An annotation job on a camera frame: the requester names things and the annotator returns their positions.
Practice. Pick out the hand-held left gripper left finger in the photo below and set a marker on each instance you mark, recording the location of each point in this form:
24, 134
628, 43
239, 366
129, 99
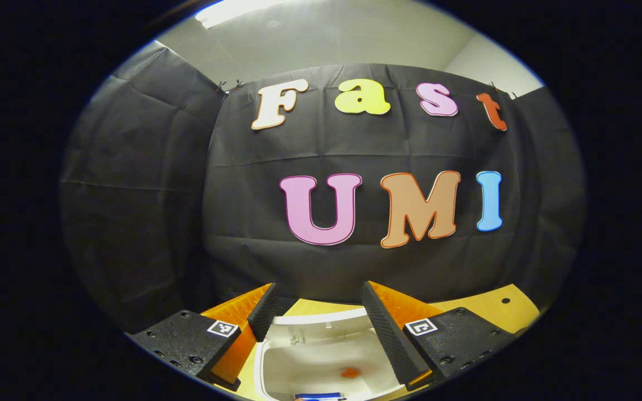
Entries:
262, 317

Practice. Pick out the orange paper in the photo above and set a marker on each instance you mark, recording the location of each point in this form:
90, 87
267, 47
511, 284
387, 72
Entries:
350, 372

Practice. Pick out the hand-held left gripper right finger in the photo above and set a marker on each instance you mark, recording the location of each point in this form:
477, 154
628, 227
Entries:
390, 340

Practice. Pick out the black backdrop cloth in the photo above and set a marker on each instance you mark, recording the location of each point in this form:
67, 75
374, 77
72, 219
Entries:
243, 223

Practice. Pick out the white desktop garbage bin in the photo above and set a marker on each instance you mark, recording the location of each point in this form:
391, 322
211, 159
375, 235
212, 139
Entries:
321, 356

